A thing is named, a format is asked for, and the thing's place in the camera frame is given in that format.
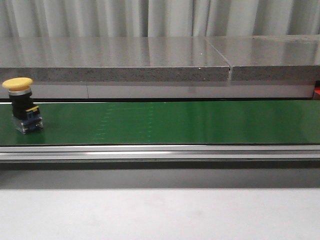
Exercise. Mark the red plate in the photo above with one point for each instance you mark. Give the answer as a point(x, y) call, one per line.
point(316, 94)

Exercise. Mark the grey stone counter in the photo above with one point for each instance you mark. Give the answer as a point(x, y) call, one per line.
point(212, 67)

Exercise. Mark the white pleated curtain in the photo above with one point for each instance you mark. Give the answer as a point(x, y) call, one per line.
point(158, 18)

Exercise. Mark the yellow mushroom push button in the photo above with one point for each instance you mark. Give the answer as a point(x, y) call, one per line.
point(26, 115)

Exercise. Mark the aluminium conveyor frame rail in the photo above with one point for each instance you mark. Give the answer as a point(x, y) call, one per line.
point(138, 153)

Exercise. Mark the green conveyor belt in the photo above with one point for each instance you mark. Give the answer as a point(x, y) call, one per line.
point(176, 122)

